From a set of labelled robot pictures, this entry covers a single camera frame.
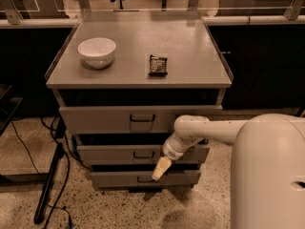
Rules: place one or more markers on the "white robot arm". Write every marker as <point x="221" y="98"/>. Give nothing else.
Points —
<point x="267" y="170"/>

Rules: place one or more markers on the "dark snack packet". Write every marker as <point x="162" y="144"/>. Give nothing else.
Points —
<point x="158" y="66"/>

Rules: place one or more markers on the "black power strip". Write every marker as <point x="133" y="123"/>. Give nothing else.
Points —
<point x="42" y="203"/>

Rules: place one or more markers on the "grey bottom drawer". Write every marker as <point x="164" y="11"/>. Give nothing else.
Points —
<point x="143" y="179"/>

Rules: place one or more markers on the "grey drawer cabinet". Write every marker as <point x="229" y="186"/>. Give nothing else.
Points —
<point x="196" y="72"/>

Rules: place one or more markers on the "grey top drawer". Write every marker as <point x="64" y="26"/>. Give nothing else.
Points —
<point x="129" y="119"/>

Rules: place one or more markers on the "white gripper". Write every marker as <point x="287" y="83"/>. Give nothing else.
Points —
<point x="172" y="151"/>

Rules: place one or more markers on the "grey drawer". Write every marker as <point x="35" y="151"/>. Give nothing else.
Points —
<point x="143" y="179"/>
<point x="135" y="154"/>
<point x="129" y="119"/>

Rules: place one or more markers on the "dark side table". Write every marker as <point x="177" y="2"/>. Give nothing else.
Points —
<point x="8" y="106"/>

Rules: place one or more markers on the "white bowl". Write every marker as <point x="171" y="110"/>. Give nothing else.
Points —
<point x="97" y="52"/>

